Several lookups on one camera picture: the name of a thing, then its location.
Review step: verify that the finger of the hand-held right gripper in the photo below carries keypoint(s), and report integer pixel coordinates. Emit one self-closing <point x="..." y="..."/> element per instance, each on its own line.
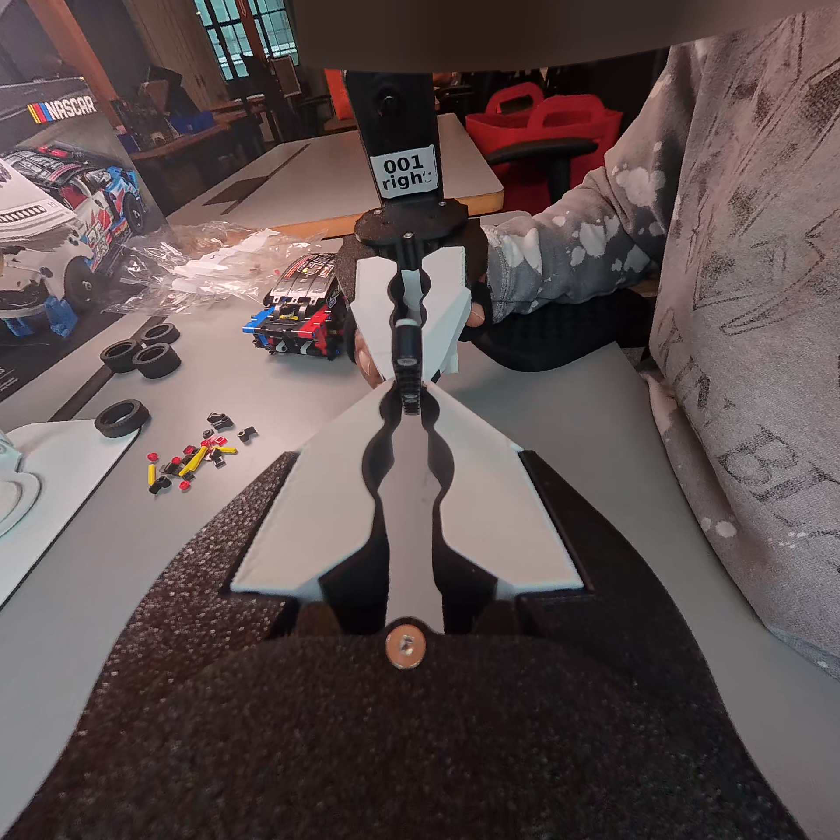
<point x="449" y="295"/>
<point x="374" y="308"/>

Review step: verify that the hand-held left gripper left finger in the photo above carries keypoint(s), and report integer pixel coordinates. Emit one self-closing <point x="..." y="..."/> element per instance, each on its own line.
<point x="308" y="525"/>

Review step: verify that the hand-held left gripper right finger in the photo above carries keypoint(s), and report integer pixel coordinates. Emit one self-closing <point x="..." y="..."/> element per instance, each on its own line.
<point x="505" y="525"/>

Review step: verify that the black perforated brick beam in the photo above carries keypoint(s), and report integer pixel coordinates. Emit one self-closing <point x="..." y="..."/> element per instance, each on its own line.
<point x="408" y="387"/>

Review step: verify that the grey desk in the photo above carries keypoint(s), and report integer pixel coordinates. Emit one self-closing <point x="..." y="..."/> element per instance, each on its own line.
<point x="131" y="558"/>

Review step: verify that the person's right hand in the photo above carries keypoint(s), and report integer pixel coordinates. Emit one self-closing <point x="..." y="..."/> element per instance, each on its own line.
<point x="366" y="361"/>

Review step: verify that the orange bag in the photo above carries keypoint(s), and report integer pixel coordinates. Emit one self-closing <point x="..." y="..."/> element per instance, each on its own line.
<point x="338" y="98"/>

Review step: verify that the brick race car model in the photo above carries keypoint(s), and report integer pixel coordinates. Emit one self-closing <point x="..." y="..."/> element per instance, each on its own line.
<point x="302" y="315"/>

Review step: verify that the grey table with wooden edge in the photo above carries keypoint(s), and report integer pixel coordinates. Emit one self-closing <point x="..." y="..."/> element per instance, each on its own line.
<point x="315" y="177"/>

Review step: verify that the red tote bag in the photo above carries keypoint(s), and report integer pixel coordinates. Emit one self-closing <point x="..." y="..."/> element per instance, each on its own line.
<point x="558" y="124"/>
<point x="512" y="98"/>

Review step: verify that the pile of yellow red black parts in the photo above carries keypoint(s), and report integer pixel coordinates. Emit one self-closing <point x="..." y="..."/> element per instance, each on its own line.
<point x="197" y="456"/>

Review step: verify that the black office chair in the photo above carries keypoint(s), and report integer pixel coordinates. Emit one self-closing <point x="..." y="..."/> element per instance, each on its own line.
<point x="538" y="152"/>

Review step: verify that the heap of clear plastic bags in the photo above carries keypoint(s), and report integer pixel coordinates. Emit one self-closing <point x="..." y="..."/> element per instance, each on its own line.
<point x="216" y="262"/>

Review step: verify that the window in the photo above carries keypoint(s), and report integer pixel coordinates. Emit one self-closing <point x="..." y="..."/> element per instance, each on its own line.
<point x="243" y="33"/>

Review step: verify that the wooden side table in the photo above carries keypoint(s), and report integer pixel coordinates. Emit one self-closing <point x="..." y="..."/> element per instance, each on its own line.
<point x="197" y="134"/>

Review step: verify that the white base booklet stand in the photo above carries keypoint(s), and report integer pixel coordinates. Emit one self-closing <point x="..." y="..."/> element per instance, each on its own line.
<point x="65" y="472"/>

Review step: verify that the race car set box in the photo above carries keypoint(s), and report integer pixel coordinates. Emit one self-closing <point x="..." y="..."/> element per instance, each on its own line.
<point x="59" y="229"/>

